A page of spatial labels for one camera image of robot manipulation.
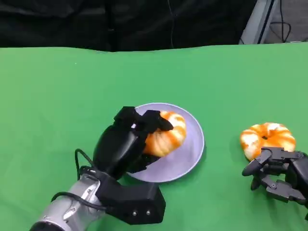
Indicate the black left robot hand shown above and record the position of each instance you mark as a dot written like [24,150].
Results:
[118,149]

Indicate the black fabric barrier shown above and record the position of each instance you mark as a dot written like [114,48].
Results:
[72,21]

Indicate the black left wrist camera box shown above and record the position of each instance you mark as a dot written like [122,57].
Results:
[134,202]

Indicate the lilac plate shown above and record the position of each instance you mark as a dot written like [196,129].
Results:
[187,154]

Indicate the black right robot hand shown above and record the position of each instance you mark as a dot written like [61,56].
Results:
[296,173]

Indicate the green table cloth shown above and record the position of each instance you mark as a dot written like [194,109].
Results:
[154,79]

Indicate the grey metal frame post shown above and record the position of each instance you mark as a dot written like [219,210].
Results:
[261,21]

